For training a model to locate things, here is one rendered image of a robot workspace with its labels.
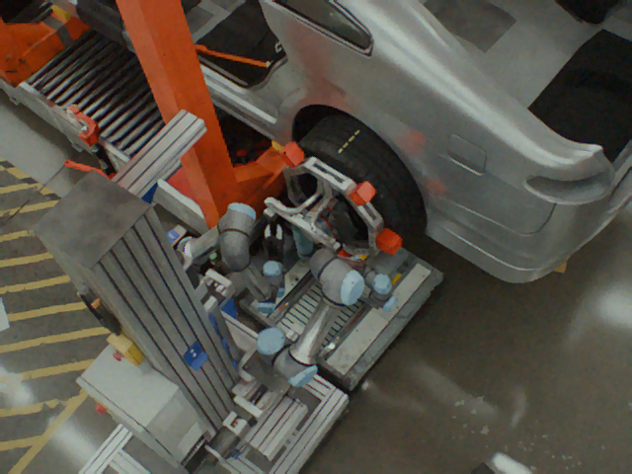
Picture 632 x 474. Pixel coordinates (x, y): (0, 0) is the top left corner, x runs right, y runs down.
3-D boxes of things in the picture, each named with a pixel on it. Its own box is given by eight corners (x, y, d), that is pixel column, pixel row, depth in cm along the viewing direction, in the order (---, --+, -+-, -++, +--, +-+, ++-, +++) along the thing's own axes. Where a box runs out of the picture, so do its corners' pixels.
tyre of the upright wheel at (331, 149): (335, 189, 392) (435, 237, 355) (307, 218, 383) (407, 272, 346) (304, 96, 342) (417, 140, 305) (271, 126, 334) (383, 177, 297)
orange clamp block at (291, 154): (307, 156, 328) (294, 140, 326) (295, 167, 326) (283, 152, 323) (300, 158, 335) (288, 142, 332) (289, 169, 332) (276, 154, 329)
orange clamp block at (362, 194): (368, 196, 315) (377, 192, 307) (357, 207, 313) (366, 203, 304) (357, 184, 314) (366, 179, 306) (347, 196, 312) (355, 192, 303)
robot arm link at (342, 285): (284, 362, 294) (344, 254, 273) (310, 387, 288) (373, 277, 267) (266, 369, 285) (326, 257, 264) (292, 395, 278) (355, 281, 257)
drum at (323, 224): (351, 218, 342) (349, 201, 331) (321, 250, 335) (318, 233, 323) (328, 203, 348) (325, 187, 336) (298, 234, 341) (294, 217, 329)
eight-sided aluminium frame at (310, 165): (385, 263, 351) (383, 197, 305) (377, 273, 349) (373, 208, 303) (300, 207, 373) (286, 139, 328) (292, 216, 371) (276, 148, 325)
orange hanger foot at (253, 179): (316, 160, 396) (309, 118, 367) (251, 225, 377) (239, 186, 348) (293, 146, 403) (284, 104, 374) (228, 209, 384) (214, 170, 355)
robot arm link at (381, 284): (362, 276, 299) (363, 288, 309) (382, 292, 294) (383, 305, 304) (375, 264, 302) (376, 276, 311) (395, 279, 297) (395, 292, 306)
